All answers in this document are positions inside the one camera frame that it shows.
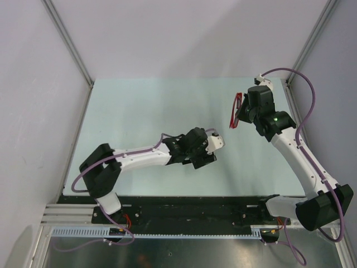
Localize red sunglasses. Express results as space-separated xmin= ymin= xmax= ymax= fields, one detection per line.
xmin=229 ymin=92 xmax=243 ymax=129

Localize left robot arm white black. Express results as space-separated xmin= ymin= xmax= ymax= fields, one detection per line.
xmin=77 ymin=127 xmax=225 ymax=223

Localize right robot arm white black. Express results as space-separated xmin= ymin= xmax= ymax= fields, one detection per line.
xmin=236 ymin=85 xmax=354 ymax=231

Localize aluminium front crossbar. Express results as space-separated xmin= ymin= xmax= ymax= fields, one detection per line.
xmin=41 ymin=204 xmax=95 ymax=226

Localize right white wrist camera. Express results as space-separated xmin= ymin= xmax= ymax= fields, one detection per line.
xmin=254 ymin=74 xmax=274 ymax=91

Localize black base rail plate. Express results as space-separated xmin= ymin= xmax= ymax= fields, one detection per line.
xmin=57 ymin=195 xmax=307 ymax=235

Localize right aluminium frame post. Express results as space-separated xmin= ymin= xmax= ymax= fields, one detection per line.
xmin=292 ymin=0 xmax=341 ymax=71

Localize aluminium frame post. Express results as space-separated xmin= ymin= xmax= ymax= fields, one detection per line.
xmin=292 ymin=0 xmax=341 ymax=71
xmin=41 ymin=0 xmax=94 ymax=89

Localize grey slotted cable duct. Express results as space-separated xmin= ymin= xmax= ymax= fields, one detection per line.
xmin=51 ymin=226 xmax=278 ymax=240

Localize left aluminium frame post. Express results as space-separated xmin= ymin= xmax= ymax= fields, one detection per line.
xmin=41 ymin=0 xmax=94 ymax=89

